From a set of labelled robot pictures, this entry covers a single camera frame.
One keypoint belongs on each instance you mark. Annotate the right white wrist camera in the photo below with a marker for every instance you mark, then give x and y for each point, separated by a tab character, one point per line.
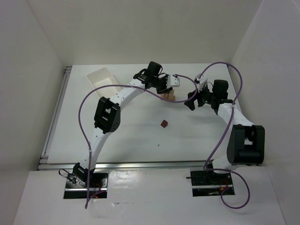
200	80

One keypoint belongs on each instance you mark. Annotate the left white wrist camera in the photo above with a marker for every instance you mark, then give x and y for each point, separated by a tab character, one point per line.
172	81

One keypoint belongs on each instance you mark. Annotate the white plastic bin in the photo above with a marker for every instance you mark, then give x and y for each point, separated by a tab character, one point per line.
100	78

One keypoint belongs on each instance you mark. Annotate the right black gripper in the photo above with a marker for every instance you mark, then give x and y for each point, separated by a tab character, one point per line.
199	98

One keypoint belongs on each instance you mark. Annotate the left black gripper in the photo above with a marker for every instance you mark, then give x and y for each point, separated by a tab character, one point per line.
162	86

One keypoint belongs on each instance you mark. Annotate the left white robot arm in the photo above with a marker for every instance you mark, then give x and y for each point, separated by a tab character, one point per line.
107	115

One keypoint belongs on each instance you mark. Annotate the aluminium rail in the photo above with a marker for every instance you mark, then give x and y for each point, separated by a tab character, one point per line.
51	131
131	165

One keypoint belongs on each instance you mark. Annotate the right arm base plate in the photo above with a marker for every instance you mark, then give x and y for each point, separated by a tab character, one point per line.
208	183

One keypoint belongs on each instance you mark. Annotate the notched light wood block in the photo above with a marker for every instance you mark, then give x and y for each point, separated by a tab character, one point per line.
165	96

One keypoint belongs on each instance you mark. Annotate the aluminium front rail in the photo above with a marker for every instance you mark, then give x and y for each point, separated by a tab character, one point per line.
131	165

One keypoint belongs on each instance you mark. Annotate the long light wood block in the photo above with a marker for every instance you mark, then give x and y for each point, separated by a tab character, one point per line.
168	97

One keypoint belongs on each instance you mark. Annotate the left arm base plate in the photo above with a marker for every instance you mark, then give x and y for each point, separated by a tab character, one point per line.
75	189

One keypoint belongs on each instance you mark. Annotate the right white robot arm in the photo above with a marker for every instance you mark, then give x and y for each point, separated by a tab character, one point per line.
247	140

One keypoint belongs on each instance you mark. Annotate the dark red wood cube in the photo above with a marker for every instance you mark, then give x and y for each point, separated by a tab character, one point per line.
164	123

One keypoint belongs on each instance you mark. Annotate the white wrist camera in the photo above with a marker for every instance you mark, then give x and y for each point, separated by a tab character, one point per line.
200	80
172	81

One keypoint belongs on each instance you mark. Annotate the aluminium left rail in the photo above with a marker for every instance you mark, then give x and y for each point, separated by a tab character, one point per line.
51	131

